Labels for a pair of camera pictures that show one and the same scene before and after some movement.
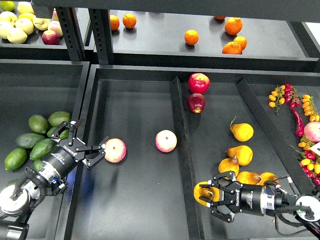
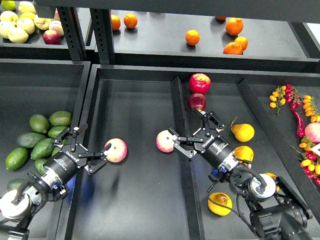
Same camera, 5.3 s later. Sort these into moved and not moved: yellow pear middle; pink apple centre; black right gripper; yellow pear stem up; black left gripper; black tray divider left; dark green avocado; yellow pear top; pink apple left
Moved: black left gripper; yellow pear stem up; black right gripper
Not moved: yellow pear top; dark green avocado; black tray divider left; pink apple centre; pink apple left; yellow pear middle
